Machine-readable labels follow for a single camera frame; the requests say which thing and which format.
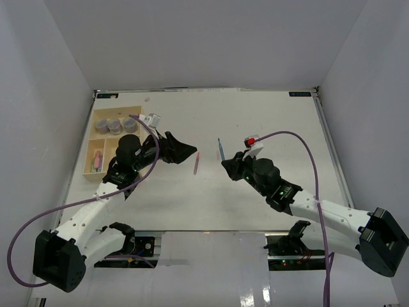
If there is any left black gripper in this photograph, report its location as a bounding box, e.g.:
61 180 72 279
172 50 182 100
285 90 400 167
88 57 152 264
133 129 196 171

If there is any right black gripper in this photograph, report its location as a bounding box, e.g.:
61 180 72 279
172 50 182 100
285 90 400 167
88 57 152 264
222 150 268 197

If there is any blue marker pen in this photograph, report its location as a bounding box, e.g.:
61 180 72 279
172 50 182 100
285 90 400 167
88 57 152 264
217 138 225 161

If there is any purple marker red tip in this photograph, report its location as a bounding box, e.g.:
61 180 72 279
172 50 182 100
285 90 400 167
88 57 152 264
193 152 200 175

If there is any clear round container purple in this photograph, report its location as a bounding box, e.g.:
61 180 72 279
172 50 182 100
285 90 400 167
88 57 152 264
122 117 138 134

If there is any pink highlighter pen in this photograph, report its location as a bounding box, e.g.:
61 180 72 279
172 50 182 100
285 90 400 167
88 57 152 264
93 151 102 172

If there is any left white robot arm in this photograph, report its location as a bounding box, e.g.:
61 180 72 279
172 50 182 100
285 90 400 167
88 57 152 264
33 132 197 292

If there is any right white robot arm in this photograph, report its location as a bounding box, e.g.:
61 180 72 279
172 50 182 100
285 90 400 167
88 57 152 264
221 152 408 278

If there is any clear round container stacked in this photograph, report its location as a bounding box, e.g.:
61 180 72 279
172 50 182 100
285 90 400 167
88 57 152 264
107 118 123 135

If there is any cream compartment organizer tray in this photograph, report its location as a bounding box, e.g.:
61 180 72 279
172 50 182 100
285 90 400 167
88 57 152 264
83 106 146 182

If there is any clear round container left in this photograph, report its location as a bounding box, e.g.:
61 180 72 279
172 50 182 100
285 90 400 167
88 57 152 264
95 118 110 134

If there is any left corner label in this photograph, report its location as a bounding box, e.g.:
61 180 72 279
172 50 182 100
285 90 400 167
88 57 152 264
96 93 119 99

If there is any corner label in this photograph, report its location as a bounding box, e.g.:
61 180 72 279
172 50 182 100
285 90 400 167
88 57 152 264
289 91 312 97
96 93 119 99

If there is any right corner label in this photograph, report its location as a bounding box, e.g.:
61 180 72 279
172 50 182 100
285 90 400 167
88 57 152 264
289 91 312 97

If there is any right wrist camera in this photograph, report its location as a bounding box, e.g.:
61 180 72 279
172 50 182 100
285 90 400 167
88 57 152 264
243 134 264 159

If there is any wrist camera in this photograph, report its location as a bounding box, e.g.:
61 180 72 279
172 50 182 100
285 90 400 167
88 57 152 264
138 113 161 129
243 134 264 159

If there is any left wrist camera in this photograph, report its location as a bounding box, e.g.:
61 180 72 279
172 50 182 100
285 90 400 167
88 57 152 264
138 113 161 129

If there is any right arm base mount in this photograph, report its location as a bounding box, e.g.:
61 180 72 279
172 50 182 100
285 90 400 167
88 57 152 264
264 221 326 272

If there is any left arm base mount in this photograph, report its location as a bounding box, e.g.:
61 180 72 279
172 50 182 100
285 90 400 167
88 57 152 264
94 222 160 269

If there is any aluminium frame rail right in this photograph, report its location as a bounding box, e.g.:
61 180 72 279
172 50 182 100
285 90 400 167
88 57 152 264
311 86 355 209

